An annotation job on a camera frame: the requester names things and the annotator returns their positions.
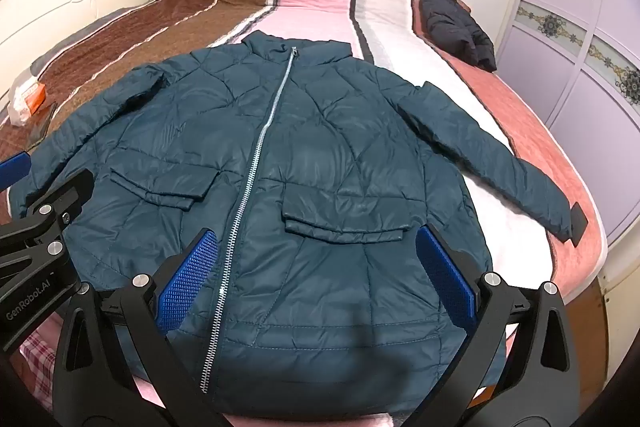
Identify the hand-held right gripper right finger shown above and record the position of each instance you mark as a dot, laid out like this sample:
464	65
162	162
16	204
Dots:
445	267

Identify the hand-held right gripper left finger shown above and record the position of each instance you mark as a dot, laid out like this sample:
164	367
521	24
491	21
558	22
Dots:
190	279

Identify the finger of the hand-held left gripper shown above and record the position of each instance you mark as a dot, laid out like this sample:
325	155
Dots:
60	199
12	172

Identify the teal quilted jacket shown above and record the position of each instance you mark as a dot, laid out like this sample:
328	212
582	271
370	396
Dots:
320	147

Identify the pink plaid cloth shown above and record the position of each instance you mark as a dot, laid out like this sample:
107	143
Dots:
35	357

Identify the dark tablet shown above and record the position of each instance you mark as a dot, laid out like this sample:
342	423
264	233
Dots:
42	124

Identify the plastic bag with orange pack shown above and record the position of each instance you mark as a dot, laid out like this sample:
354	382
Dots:
25	102

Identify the lilac wardrobe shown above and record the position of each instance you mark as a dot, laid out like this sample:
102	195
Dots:
565	57

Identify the black puffer jacket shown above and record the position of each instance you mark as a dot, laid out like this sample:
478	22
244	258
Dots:
450	22

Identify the striped blanket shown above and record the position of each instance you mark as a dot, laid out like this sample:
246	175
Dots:
310	7

